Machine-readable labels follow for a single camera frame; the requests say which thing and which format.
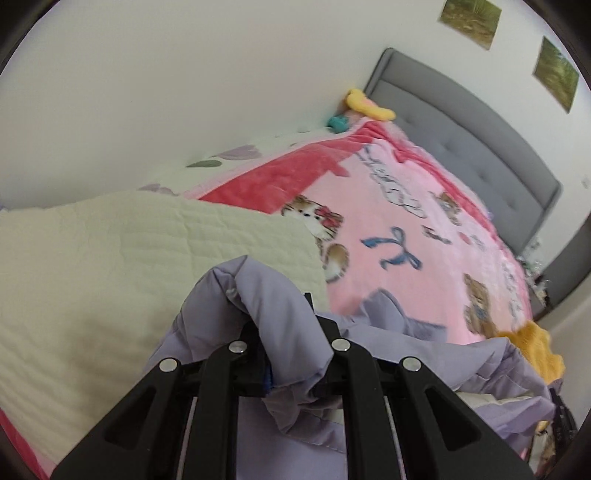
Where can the white floral bed sheet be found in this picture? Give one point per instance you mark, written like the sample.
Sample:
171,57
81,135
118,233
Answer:
231,154

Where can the yellow plush toy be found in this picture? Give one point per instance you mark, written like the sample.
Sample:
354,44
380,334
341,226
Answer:
367,104

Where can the white nightstand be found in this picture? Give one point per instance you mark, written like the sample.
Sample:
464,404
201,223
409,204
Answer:
565,281

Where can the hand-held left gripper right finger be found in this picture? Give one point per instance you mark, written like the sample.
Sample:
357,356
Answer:
344,364

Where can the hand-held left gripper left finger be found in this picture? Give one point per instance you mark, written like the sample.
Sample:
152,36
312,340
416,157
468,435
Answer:
231,364

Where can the pink printed blanket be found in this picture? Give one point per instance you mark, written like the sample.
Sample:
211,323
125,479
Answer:
378,194

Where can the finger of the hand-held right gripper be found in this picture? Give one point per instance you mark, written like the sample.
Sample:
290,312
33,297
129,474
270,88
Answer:
564,413

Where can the cream quilted jacket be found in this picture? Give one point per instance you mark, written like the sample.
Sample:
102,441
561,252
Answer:
115,286

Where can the grey padded headboard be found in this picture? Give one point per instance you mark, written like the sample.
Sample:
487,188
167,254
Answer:
475,143

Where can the green wall poster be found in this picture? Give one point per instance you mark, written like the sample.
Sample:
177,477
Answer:
556,74
471,21

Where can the yellow fleece garment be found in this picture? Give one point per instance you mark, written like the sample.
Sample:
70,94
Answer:
538,346

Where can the teal small toy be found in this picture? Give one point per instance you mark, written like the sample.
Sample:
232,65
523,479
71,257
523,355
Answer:
336,122

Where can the lavender puffer jacket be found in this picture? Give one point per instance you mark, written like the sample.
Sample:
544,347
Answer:
286,332

